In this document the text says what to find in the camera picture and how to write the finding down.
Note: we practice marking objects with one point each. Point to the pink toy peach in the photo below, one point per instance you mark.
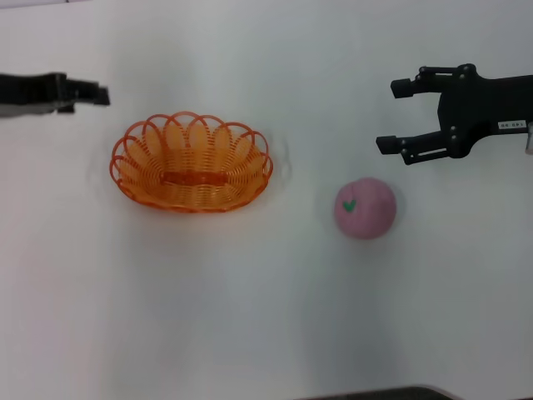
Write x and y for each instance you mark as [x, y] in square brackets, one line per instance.
[366, 212]

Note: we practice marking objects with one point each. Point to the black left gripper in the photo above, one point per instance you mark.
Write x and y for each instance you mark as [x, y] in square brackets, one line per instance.
[25, 89]

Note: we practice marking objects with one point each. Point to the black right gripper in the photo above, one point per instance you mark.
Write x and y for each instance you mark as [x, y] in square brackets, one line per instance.
[483, 104]

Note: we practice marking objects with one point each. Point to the orange woven plastic basket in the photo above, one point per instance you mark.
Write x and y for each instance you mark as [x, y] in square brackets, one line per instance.
[195, 179]

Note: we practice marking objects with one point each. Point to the dark robot torso edge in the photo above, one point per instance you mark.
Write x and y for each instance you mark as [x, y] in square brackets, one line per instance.
[375, 393]

